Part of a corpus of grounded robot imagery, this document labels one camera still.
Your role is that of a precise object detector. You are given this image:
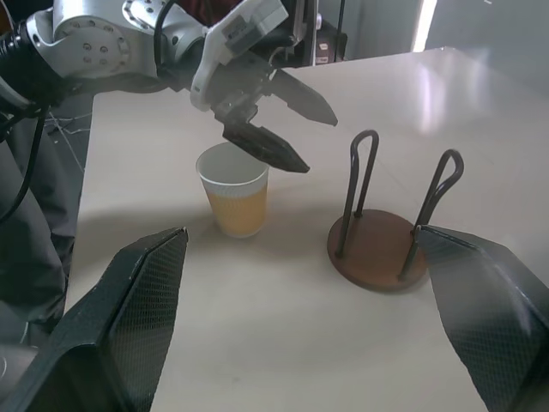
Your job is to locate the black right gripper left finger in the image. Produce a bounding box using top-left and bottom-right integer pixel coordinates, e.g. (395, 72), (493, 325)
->
(0, 226), (190, 412)

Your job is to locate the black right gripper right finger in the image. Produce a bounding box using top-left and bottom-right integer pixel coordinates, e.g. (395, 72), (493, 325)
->
(413, 224), (549, 412)

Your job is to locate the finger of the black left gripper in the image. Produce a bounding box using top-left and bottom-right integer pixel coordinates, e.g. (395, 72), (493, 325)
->
(221, 121), (311, 175)
(273, 67), (339, 128)

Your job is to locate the orange and white paper cup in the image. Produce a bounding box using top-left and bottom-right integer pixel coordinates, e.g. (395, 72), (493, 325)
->
(196, 142), (270, 239)

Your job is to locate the black background stand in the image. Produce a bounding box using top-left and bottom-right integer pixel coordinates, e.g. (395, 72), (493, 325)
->
(290, 0), (349, 68)

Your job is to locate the dark grey cloth cover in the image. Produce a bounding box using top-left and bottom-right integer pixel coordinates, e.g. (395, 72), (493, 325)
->
(0, 92), (94, 344)

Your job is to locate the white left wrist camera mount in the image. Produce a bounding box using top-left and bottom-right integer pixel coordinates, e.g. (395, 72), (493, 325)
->
(190, 0), (289, 113)

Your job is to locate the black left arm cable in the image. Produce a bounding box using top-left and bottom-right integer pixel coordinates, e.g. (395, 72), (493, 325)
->
(152, 0), (181, 82)

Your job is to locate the wooden base metal loop rack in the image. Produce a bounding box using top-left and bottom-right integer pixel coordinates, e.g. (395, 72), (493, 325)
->
(327, 129), (465, 294)

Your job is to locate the black corrugated hose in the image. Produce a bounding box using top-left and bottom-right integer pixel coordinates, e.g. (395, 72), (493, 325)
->
(0, 32), (59, 111)

